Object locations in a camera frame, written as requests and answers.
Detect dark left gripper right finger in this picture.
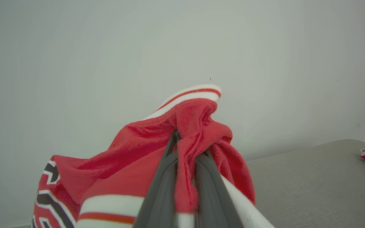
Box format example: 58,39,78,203
195,150,244,228

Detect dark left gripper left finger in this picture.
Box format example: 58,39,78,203
133,129,180,228

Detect red jersey white striped trim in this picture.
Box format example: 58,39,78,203
32,84,275,228

